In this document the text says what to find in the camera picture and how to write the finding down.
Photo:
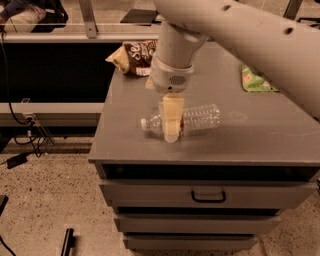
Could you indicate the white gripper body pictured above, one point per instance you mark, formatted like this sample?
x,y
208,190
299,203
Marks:
x,y
170,79

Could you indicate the clear plastic water bottle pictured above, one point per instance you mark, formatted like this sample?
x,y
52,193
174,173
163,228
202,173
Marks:
x,y
195,120

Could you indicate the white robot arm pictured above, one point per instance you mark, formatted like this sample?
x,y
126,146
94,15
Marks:
x,y
284,52

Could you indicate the brown yellow chip bag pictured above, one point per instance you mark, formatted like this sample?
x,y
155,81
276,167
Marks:
x,y
133,57

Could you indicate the green snack bag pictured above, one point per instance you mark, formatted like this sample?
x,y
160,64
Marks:
x,y
251,82

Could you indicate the top grey drawer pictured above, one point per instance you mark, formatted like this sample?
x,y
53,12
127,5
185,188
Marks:
x,y
177,194

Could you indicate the grey drawer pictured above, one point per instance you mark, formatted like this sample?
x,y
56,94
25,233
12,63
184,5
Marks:
x,y
195,224
177,194
168,242

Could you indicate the grey drawer cabinet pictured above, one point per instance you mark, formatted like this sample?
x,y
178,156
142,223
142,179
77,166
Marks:
x,y
262,137

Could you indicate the middle grey drawer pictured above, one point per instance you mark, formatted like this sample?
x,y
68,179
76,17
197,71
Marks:
x,y
195,224

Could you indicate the bottom grey drawer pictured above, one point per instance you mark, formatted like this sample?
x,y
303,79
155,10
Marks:
x,y
168,242

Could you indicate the seated person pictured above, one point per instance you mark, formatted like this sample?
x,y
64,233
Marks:
x,y
22,16

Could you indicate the black power adapter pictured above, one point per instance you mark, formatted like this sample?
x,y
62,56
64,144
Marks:
x,y
16,161

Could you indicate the metal railing frame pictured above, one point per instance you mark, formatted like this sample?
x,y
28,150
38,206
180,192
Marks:
x,y
83,30

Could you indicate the black drawer handle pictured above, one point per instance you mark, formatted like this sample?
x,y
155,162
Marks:
x,y
215,198

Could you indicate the black floor bracket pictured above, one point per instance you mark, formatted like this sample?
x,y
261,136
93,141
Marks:
x,y
68,242

